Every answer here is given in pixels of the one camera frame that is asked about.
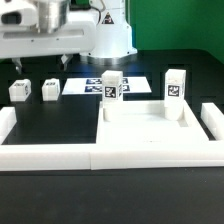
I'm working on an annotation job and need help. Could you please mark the white tag sheet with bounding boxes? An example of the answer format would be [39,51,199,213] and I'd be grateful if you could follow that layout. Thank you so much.
[62,76,152,95]

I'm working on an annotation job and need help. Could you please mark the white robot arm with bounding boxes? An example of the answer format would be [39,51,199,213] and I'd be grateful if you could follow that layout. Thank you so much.
[0,0,137,71]

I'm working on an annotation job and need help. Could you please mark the white U-shaped fence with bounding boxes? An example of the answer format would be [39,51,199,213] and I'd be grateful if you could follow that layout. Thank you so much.
[0,102,224,172]

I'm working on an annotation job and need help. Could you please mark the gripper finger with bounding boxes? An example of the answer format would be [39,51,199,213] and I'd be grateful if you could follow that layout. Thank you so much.
[12,58,22,74]
[61,54,73,70]

